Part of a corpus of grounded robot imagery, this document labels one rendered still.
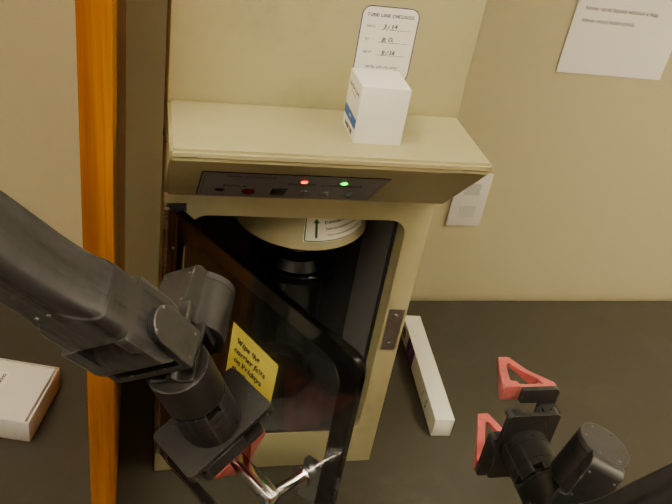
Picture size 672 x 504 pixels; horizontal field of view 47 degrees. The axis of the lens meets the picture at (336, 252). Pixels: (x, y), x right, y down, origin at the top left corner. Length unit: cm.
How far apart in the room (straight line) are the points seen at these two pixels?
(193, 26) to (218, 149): 14
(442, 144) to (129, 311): 38
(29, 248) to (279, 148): 28
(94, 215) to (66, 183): 59
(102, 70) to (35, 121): 61
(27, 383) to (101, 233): 50
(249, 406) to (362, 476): 47
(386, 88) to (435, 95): 12
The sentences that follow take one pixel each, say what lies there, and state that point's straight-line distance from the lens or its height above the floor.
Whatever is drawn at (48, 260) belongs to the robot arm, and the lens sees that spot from 57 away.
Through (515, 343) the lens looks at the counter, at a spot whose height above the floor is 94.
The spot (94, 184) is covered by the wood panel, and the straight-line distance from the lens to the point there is 77.
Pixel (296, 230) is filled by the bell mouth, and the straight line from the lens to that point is 94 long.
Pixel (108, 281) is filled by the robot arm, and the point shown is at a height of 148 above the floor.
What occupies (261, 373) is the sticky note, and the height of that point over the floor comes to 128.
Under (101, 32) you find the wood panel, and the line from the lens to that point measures 71.
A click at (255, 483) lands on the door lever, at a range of 82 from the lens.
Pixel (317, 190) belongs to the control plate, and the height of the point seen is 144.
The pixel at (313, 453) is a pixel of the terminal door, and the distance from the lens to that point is 80.
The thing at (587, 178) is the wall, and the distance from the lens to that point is 158.
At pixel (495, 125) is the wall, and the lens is 144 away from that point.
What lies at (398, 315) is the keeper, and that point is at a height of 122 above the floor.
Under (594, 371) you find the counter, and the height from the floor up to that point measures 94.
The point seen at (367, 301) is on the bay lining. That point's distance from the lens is 108.
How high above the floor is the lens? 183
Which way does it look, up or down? 33 degrees down
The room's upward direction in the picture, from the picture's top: 10 degrees clockwise
